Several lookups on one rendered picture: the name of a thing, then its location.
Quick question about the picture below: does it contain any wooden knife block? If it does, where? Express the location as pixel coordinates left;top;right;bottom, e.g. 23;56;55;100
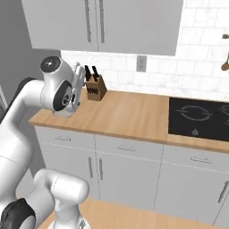
85;74;108;101

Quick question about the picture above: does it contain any grey wall socket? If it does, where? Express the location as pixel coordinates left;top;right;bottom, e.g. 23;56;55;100
136;55;148;73

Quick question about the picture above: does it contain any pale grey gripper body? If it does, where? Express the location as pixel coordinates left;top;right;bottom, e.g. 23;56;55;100
53;106;78;118

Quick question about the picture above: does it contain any black knife handle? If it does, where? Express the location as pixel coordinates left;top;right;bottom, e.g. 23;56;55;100
84;64;92;82
91;65;100;81

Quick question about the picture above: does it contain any grey drawer front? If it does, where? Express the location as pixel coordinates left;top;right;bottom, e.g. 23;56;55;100
94;134;165;162
162;144;229;174
34;125;96;152

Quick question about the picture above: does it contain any grey base cupboard door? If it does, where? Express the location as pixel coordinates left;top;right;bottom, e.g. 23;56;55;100
39;142;100;200
154;162;229;225
212;193;229;229
95;149;164;211

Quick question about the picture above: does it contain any grey fridge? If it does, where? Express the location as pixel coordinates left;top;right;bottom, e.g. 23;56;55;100
0;0;63;198

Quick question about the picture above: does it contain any wide grey wall cupboard door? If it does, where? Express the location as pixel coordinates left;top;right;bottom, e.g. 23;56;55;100
97;0;184;57

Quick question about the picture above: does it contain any narrow grey wall cupboard door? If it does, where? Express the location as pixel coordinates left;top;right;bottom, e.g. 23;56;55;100
21;0;99;53

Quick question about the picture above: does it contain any silver base cupboard handle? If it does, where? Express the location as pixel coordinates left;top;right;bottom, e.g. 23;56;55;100
87;157;94;179
98;157;105;181
217;180;229;204

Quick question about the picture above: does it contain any silver drawer handle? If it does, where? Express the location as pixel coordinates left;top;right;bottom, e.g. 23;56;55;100
116;145;137;152
190;156;214;165
54;135;72;142

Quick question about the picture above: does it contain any black hob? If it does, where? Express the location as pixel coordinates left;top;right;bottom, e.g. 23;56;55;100
167;97;229;143

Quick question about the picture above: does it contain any long wall cupboard handle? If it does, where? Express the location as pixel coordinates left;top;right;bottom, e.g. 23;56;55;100
98;0;106;44
84;0;93;44

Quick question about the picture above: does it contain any hanging wooden spoon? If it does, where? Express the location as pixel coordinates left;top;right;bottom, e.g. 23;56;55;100
220;52;229;72

